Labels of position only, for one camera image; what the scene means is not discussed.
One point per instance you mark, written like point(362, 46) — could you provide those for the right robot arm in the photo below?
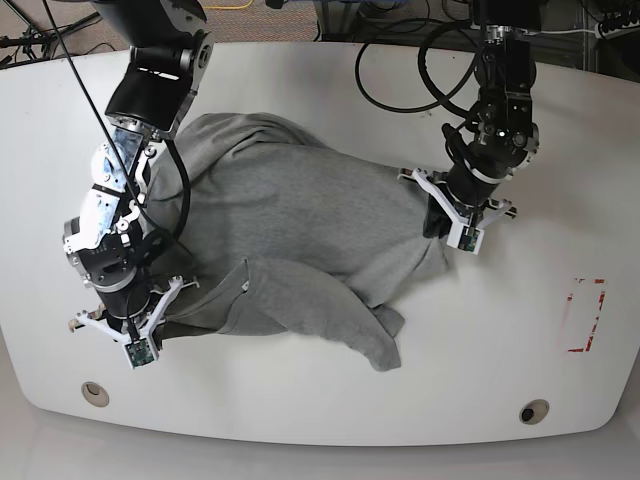
point(113, 241)

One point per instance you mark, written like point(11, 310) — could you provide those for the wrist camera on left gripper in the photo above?
point(469, 240)

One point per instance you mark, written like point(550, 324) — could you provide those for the left table cable grommet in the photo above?
point(95, 394)

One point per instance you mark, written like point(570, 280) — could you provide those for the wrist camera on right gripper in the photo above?
point(141, 352)

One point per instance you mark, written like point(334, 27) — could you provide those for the white power strip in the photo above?
point(617, 24)

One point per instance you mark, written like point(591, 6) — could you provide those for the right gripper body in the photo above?
point(145, 305)

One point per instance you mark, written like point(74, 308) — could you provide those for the black tripod legs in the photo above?
point(36, 44)

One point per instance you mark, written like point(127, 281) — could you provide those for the grey T-shirt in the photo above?
point(287, 235)

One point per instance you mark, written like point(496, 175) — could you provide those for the red tape rectangle marking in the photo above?
point(583, 308)

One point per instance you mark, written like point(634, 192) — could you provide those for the right table cable grommet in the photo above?
point(534, 412)

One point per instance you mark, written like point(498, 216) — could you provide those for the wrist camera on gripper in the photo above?
point(141, 352)
point(469, 240)

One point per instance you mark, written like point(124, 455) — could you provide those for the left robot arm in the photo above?
point(501, 120)

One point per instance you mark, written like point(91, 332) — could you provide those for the table cable grommet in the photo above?
point(534, 412)
point(95, 394)

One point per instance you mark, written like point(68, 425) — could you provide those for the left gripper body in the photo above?
point(462, 196)

